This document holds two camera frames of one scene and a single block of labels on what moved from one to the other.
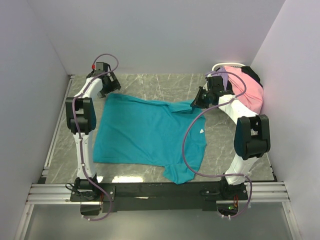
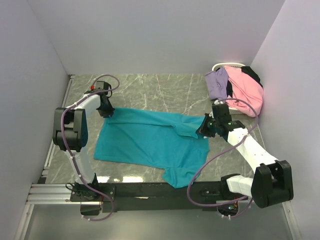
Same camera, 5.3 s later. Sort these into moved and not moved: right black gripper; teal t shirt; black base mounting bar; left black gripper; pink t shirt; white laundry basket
Moved: teal t shirt; right black gripper; left black gripper
Not moved: pink t shirt; white laundry basket; black base mounting bar
